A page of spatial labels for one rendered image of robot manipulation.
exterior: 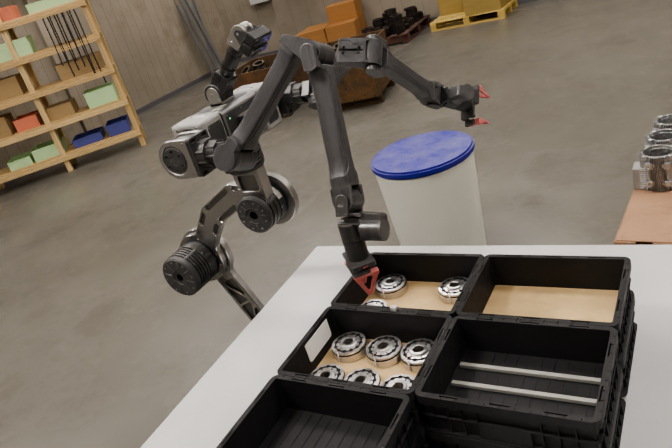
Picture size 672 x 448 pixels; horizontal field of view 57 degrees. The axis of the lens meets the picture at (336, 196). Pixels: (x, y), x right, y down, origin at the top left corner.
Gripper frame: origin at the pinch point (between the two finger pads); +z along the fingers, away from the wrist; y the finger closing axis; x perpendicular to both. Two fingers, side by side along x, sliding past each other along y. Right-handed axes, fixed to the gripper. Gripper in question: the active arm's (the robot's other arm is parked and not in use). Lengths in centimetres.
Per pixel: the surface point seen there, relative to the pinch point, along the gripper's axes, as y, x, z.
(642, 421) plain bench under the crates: -41, -47, 36
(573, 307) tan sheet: -11, -51, 23
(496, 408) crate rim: -42.6, -12.7, 13.2
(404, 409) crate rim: -32.3, 4.6, 13.5
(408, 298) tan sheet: 22.5, -15.2, 23.4
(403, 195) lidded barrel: 153, -57, 49
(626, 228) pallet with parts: 108, -155, 89
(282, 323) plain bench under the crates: 57, 25, 37
